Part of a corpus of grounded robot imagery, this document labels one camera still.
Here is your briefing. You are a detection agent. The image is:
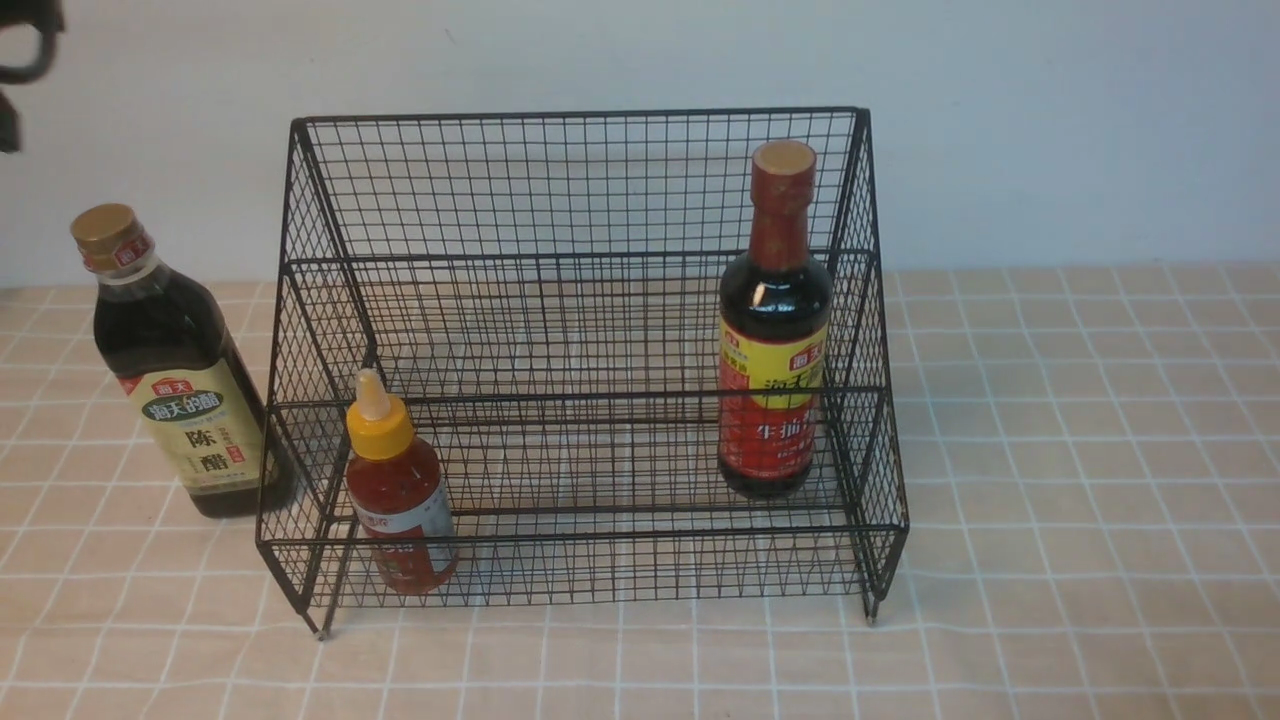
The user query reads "soy sauce bottle red label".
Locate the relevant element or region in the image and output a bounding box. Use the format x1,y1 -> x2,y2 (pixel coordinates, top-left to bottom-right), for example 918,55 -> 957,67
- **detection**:
717,138 -> 833,500

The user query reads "dark vinegar bottle gold cap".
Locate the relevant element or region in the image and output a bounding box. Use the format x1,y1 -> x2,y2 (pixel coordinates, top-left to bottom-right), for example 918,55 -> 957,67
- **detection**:
70,202 -> 294,518

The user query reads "red chili sauce squeeze bottle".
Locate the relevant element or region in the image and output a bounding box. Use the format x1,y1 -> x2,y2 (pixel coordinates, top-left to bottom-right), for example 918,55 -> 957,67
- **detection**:
346,368 -> 458,596

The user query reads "black wire mesh shelf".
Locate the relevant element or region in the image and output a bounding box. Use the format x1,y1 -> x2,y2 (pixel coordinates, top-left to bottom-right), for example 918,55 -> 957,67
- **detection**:
256,106 -> 910,638

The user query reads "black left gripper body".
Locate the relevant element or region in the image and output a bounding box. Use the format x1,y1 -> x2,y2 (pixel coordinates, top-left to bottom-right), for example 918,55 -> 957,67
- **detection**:
0,0 -> 67,154

